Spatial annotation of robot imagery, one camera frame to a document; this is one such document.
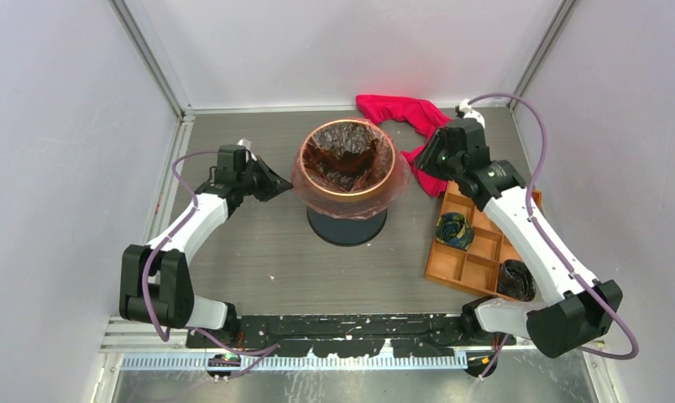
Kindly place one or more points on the aluminium frame rail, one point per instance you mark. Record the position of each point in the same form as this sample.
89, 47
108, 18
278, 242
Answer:
142, 349

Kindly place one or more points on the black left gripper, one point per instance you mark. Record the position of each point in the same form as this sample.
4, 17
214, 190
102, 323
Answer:
274, 185

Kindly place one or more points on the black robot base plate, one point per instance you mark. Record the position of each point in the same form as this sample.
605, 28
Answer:
355, 336

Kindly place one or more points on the rolled dark blue patterned tie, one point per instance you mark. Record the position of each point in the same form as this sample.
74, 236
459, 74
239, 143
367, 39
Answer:
454, 230

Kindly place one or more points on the rolled dark tie front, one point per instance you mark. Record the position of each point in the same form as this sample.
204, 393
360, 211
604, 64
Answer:
516, 281

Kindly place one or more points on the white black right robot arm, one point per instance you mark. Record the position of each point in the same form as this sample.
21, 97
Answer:
572, 306

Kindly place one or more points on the red translucent trash bag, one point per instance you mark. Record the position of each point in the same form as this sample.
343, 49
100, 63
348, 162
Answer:
348, 172

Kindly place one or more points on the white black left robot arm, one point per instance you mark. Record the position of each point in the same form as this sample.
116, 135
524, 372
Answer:
156, 285

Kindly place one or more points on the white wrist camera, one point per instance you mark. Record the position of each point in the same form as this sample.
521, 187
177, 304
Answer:
246, 144
465, 110

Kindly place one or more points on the dark blue gold-rimmed trash bin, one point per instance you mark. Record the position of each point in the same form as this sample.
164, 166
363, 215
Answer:
347, 217

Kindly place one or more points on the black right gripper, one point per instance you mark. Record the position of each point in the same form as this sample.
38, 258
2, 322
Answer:
426, 159

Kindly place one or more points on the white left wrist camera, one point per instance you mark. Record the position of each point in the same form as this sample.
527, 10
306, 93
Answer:
246, 144

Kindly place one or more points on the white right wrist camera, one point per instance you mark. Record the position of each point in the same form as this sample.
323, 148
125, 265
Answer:
465, 110

